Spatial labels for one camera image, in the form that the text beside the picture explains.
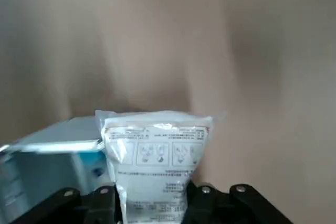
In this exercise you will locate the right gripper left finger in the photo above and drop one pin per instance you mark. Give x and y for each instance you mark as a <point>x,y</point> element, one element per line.
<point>97,205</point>

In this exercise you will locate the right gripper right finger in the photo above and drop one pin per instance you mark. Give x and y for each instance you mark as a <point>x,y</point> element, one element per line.
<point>225,205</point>

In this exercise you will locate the blue cotton swab packet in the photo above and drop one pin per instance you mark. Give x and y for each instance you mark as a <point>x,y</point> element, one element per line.
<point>89,157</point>

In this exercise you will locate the silver aluminium medicine case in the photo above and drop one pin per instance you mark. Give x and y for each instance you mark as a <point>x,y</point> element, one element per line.
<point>47,166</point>

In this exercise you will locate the white gauze packet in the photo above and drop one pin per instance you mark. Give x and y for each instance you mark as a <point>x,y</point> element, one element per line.
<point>155,161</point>

